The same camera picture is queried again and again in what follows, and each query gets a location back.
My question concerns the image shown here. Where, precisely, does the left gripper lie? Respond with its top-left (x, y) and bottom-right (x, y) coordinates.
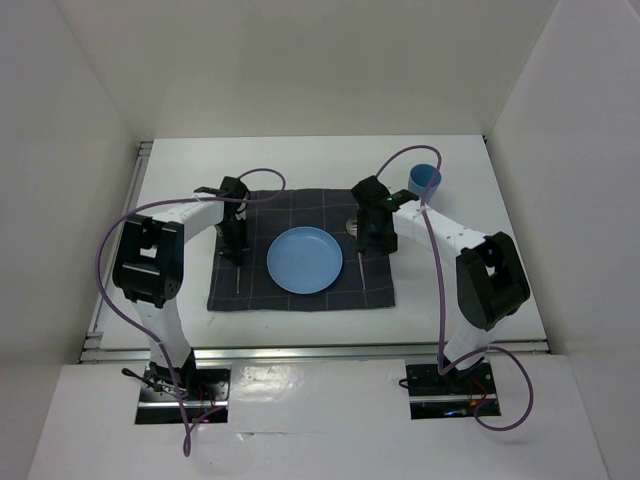
top-left (214, 216), bottom-right (249, 265)

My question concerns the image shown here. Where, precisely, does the metal spoon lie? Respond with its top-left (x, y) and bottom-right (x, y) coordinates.
top-left (346, 217), bottom-right (366, 290)

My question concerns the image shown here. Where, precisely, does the dark grey checked cloth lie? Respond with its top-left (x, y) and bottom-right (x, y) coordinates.
top-left (207, 189), bottom-right (396, 312)

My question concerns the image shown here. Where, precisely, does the blue plastic plate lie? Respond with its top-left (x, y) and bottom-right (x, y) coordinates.
top-left (266, 226), bottom-right (344, 295)

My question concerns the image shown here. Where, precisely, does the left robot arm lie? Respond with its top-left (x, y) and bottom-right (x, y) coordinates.
top-left (112, 176), bottom-right (250, 399)

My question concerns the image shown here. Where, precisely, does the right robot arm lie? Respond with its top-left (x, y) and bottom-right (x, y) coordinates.
top-left (351, 176), bottom-right (531, 392)

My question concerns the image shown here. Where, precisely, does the blue plastic cup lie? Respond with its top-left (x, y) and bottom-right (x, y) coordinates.
top-left (408, 164), bottom-right (442, 204)

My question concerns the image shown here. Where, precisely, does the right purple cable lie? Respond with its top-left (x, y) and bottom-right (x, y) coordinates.
top-left (375, 145), bottom-right (535, 431)

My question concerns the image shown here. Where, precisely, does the purple cable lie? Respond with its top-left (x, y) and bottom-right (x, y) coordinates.
top-left (94, 168), bottom-right (286, 458)
top-left (375, 145), bottom-right (535, 431)

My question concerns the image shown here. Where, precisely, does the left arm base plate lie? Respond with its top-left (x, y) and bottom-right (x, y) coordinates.
top-left (122, 367), bottom-right (231, 425)

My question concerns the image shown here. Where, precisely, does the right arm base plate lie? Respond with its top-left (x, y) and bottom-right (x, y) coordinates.
top-left (398, 361), bottom-right (501, 420)

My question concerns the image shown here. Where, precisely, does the aluminium table frame rail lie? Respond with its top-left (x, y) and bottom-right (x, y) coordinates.
top-left (79, 140), bottom-right (551, 369)

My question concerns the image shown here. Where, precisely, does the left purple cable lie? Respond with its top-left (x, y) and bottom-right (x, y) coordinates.
top-left (94, 168), bottom-right (286, 458)

